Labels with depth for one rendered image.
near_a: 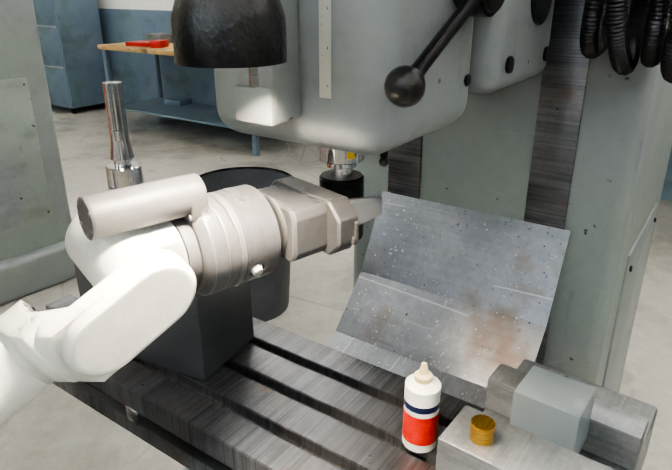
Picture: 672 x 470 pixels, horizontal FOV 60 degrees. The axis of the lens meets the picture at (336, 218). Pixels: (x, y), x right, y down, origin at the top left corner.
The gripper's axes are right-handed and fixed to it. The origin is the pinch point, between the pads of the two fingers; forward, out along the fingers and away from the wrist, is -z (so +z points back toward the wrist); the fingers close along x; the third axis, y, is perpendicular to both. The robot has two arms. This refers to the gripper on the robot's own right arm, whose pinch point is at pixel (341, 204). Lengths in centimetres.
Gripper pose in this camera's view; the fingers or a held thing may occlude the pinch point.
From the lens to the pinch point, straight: 62.4
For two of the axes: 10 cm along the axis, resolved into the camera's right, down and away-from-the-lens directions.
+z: -7.6, 2.4, -6.0
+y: 0.0, 9.3, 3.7
